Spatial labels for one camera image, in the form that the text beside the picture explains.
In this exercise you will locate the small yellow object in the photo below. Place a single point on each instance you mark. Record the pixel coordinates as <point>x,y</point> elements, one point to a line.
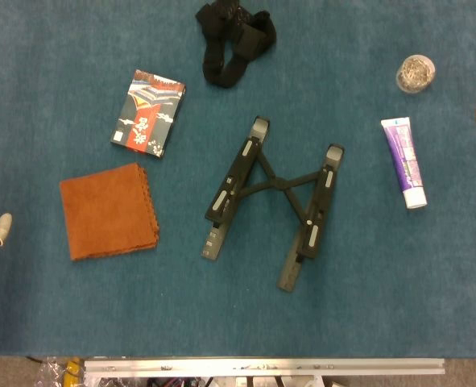
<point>73,369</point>

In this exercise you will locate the teal felt table cover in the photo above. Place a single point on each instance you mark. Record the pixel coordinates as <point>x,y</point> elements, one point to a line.
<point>237,314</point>

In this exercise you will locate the clear jar of paper clips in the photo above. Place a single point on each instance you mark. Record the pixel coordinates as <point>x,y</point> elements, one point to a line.
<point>416,74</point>

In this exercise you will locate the purple white toothpaste tube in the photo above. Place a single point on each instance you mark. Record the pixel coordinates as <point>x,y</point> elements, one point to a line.
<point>406,161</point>

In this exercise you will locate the black folding laptop stand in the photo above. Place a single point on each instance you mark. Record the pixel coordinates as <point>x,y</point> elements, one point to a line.
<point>278,184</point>

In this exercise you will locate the aluminium profile rail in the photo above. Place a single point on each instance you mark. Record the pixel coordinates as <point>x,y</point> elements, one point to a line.
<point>262,367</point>

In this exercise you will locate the orange folded cloth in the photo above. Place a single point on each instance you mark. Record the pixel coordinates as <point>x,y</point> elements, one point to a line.
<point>106,211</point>

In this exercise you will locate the dark box with red band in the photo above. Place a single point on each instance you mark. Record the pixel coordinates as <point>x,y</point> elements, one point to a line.
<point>149,115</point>

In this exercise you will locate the clear crumpled plastic bag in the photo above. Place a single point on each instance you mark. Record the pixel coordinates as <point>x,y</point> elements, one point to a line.
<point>50,373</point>

